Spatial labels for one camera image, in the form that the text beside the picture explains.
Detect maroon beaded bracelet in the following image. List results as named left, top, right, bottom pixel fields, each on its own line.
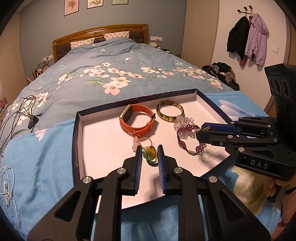
left=176, top=123, right=207, bottom=156

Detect clear crystal bead bracelet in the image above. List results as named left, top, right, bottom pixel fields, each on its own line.
left=173, top=115, right=197, bottom=139

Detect tortoiseshell bangle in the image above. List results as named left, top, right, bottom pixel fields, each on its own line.
left=156, top=100, right=185, bottom=123

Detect yellow orange bead ring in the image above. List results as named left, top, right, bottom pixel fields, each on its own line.
left=142, top=146, right=159, bottom=166

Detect orange smart watch band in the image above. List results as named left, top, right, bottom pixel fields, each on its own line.
left=119, top=104, right=156, bottom=137

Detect pink stone ring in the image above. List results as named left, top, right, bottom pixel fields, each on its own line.
left=131, top=136, right=155, bottom=152

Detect right hand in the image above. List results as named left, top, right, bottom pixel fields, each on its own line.
left=263, top=176, right=292, bottom=203

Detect dark clothes pile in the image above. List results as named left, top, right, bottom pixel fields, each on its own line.
left=201, top=62, right=240, bottom=91

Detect light blue floral blanket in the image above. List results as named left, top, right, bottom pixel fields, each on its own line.
left=0, top=91, right=285, bottom=241

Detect white earphones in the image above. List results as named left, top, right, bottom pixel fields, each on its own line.
left=1, top=165, right=18, bottom=230

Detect navy shallow box tray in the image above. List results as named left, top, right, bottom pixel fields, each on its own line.
left=72, top=89, right=230, bottom=183

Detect purple hanging jacket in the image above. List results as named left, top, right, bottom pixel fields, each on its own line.
left=240, top=13, right=268, bottom=67

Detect black hanging jacket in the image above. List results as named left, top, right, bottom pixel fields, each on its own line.
left=227, top=16, right=250, bottom=60

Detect beige wardrobe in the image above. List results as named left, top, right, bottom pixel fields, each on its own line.
left=181, top=0, right=220, bottom=68

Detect blue floral duvet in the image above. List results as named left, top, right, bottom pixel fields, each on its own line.
left=1, top=38, right=231, bottom=150

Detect wooden headboard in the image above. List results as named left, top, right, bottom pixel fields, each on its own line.
left=52, top=24, right=148, bottom=63

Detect right floral pillow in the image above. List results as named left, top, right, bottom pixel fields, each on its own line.
left=103, top=31, right=130, bottom=40

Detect floral pillow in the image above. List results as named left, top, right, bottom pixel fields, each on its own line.
left=70, top=38, right=95, bottom=50
left=103, top=31, right=130, bottom=40

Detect left floral pillow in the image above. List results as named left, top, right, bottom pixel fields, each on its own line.
left=70, top=38, right=95, bottom=50

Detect white flower framed picture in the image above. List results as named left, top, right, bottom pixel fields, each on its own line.
left=87, top=0, right=103, bottom=9

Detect pink flower framed picture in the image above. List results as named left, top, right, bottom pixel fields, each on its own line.
left=64, top=0, right=79, bottom=16

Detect white wall socket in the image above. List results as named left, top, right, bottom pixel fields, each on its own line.
left=151, top=36, right=163, bottom=41

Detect black charger cables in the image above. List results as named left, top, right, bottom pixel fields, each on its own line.
left=0, top=94, right=43, bottom=151

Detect wall coat hook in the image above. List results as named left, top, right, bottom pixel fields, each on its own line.
left=237, top=5, right=254, bottom=16

